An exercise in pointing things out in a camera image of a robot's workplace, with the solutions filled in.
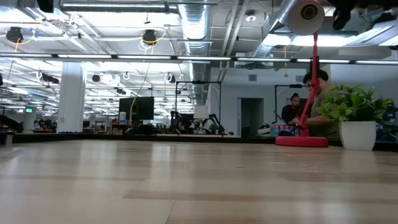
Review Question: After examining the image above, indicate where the black background station frame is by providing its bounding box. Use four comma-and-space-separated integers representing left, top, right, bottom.
274, 83, 312, 125
175, 80, 222, 136

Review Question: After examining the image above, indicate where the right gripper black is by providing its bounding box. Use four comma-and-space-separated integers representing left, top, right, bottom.
326, 0, 398, 10

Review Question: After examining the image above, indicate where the silver ventilation duct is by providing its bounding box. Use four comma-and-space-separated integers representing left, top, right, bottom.
177, 0, 214, 105

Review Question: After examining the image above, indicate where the black monitor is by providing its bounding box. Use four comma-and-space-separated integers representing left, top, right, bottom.
118, 96, 155, 135

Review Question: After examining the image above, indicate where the black metal table frame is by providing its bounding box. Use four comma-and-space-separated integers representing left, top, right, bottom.
0, 133, 398, 152

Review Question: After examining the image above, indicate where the person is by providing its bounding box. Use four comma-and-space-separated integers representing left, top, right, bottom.
281, 92, 302, 124
303, 68, 341, 139

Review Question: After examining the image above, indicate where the white column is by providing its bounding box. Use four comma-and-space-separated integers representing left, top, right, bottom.
57, 61, 87, 134

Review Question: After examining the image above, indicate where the small green potted plant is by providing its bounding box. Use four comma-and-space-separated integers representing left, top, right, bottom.
315, 83, 398, 152

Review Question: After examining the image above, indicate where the black ceiling cable reel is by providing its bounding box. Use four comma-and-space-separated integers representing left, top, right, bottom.
5, 26, 24, 44
142, 29, 157, 46

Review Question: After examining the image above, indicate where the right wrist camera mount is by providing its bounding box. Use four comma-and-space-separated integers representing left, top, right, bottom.
331, 7, 354, 31

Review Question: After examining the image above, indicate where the colourful box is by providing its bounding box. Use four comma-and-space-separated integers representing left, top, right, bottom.
269, 124, 296, 138

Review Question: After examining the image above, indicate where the long ceiling light strip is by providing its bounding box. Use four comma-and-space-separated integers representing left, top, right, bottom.
0, 52, 398, 65

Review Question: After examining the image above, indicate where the red desk lamp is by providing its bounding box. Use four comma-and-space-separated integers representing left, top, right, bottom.
275, 0, 329, 148

